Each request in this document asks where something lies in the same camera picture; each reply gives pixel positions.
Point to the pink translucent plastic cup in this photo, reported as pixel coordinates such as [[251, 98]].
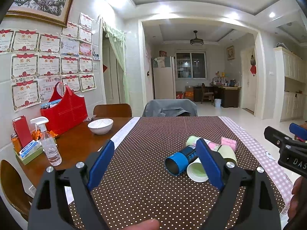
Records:
[[224, 141]]

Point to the pink checkered tablecloth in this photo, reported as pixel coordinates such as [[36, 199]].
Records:
[[266, 160]]

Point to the red felt tote bag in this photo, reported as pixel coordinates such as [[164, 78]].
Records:
[[69, 112]]

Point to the brown wooden chair back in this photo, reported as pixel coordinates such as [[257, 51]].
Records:
[[113, 110]]

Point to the white paper cup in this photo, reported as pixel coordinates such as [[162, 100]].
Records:
[[196, 172]]

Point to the brown polka dot tablecloth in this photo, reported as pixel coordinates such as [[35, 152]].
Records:
[[147, 176]]

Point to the round ceiling lamp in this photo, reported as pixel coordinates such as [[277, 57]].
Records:
[[196, 41]]

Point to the brown wooden chair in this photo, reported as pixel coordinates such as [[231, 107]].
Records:
[[113, 110], [13, 190]]

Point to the clear spray bottle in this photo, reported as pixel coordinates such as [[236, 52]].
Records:
[[47, 141]]

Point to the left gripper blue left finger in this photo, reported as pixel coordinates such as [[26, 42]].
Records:
[[50, 209]]

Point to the window with dark glass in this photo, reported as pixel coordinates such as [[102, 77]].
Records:
[[191, 65]]

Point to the white ceramic bowl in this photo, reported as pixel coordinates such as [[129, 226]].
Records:
[[101, 126]]

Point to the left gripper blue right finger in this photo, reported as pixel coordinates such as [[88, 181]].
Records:
[[258, 209]]

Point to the dark wooden desk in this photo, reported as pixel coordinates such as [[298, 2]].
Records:
[[228, 95]]

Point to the green lace door curtain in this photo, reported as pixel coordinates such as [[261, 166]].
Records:
[[117, 42]]

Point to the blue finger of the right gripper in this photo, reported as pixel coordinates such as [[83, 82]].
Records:
[[276, 137], [299, 131]]

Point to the white waste bucket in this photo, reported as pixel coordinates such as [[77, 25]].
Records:
[[217, 103]]

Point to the white refrigerator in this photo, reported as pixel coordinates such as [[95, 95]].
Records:
[[163, 78]]

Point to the pale green plastic cup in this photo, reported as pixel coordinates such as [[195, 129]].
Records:
[[227, 153]]

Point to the framed blossom painting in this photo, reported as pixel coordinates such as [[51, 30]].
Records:
[[50, 11]]

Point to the blue black cylindrical cup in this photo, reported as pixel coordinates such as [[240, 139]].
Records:
[[177, 163]]

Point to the small red gift bag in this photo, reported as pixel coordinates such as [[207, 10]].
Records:
[[21, 128]]

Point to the wooden desk chair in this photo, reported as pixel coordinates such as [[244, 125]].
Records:
[[206, 94]]

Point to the orange cardboard boxes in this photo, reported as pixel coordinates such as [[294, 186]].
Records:
[[188, 93]]

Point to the green tray with tissue pack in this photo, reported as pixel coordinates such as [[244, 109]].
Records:
[[29, 152]]

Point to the chair with grey cover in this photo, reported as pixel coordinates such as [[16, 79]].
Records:
[[170, 108]]

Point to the near brown wooden chair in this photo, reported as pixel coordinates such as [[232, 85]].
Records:
[[13, 190]]

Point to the person's left hand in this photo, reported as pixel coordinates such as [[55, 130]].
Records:
[[151, 224]]

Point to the cream wall cabinet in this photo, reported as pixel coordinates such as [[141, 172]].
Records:
[[291, 84]]

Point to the person's right hand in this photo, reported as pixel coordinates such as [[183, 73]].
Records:
[[295, 199]]

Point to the small framed wall picture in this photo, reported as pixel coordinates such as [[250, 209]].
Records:
[[230, 52]]

